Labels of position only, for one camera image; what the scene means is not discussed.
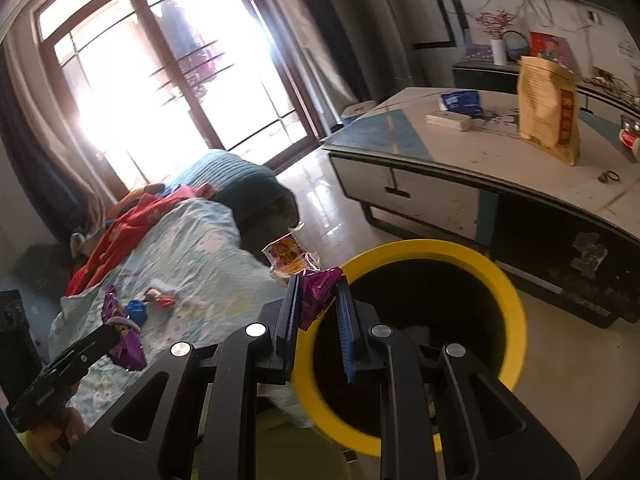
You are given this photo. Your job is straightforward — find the yellow rimmed black bin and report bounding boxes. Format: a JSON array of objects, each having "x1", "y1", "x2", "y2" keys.
[{"x1": 292, "y1": 240, "x2": 528, "y2": 458}]

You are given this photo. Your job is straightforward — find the orange cloth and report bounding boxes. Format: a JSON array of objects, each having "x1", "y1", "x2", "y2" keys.
[{"x1": 107, "y1": 185, "x2": 167, "y2": 222}]

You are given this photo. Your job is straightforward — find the grey standing air conditioner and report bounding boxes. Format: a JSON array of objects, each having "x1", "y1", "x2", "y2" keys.
[{"x1": 345, "y1": 0, "x2": 432, "y2": 107}]

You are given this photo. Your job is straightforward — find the light blue printed bedsheet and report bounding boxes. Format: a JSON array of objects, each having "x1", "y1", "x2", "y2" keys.
[{"x1": 47, "y1": 197, "x2": 321, "y2": 429}]

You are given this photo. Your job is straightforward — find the purple snack wrapper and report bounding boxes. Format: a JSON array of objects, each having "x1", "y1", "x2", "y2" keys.
[
  {"x1": 100, "y1": 284, "x2": 149, "y2": 372},
  {"x1": 299, "y1": 266, "x2": 345, "y2": 332}
]

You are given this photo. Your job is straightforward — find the red gift box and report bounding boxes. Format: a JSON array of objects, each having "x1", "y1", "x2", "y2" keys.
[{"x1": 529, "y1": 31, "x2": 576, "y2": 69}]

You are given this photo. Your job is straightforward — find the blue white bucket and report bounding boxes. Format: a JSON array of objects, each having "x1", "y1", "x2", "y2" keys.
[{"x1": 342, "y1": 101, "x2": 379, "y2": 126}]

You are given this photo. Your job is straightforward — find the blue plastic wrapper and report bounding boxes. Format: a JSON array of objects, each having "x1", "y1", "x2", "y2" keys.
[{"x1": 125, "y1": 299, "x2": 149, "y2": 327}]

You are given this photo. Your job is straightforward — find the grey brown curtain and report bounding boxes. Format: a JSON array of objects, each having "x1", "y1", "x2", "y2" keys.
[{"x1": 235, "y1": 0, "x2": 374, "y2": 134}]

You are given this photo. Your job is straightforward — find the black white television stand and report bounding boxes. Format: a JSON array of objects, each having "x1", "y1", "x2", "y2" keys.
[{"x1": 452, "y1": 57, "x2": 640, "y2": 128}]

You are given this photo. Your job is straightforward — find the blue grey curtain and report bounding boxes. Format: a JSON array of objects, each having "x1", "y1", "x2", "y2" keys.
[{"x1": 0, "y1": 35, "x2": 117, "y2": 242}]

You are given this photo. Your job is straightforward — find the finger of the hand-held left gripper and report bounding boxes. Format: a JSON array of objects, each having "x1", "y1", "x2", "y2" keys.
[{"x1": 50, "y1": 327, "x2": 122, "y2": 382}]

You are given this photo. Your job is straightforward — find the white blue coffee table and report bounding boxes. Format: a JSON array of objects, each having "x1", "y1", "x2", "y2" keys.
[{"x1": 322, "y1": 86, "x2": 640, "y2": 329}]

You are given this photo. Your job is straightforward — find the red can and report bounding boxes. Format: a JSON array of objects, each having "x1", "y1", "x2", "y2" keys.
[{"x1": 619, "y1": 114, "x2": 640, "y2": 162}]

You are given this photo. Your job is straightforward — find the red printed blanket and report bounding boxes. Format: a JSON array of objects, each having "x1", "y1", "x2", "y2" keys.
[{"x1": 65, "y1": 182, "x2": 217, "y2": 297}]

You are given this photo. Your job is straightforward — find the blue tissue pack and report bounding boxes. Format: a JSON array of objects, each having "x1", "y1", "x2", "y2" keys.
[{"x1": 439, "y1": 90, "x2": 485, "y2": 117}]

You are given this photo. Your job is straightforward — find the dark basket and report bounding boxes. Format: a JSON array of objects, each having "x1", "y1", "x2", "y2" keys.
[{"x1": 502, "y1": 30, "x2": 526, "y2": 64}]

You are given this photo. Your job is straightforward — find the blue quilted mattress cover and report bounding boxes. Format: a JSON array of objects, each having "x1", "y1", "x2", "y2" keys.
[{"x1": 170, "y1": 149, "x2": 302, "y2": 242}]

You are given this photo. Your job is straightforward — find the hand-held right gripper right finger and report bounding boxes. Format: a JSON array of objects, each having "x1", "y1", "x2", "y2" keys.
[{"x1": 335, "y1": 276, "x2": 581, "y2": 480}]

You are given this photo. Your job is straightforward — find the red flower branches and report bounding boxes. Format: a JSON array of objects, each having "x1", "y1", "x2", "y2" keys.
[{"x1": 475, "y1": 9, "x2": 519, "y2": 41}]

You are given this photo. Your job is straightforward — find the gold paper bag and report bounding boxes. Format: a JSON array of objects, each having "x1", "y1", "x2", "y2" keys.
[{"x1": 516, "y1": 56, "x2": 582, "y2": 167}]

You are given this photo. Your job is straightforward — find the yellow green cloth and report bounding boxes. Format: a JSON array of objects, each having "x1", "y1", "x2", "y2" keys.
[{"x1": 192, "y1": 407, "x2": 362, "y2": 480}]

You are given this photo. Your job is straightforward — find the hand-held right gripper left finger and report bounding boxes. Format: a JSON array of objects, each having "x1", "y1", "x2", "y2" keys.
[{"x1": 55, "y1": 274, "x2": 303, "y2": 480}]

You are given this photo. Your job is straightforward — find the person's left hand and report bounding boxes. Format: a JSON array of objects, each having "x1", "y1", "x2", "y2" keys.
[{"x1": 20, "y1": 405, "x2": 92, "y2": 467}]

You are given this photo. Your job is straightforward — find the red white snack wrapper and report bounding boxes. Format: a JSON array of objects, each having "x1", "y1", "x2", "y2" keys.
[{"x1": 142, "y1": 287, "x2": 177, "y2": 309}]

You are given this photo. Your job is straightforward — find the brown framed glass door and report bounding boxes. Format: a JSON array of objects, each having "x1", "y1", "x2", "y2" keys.
[{"x1": 35, "y1": 0, "x2": 322, "y2": 187}]

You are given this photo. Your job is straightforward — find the orange printed snack packet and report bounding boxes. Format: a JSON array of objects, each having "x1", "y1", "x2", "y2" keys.
[{"x1": 262, "y1": 232, "x2": 321, "y2": 282}]

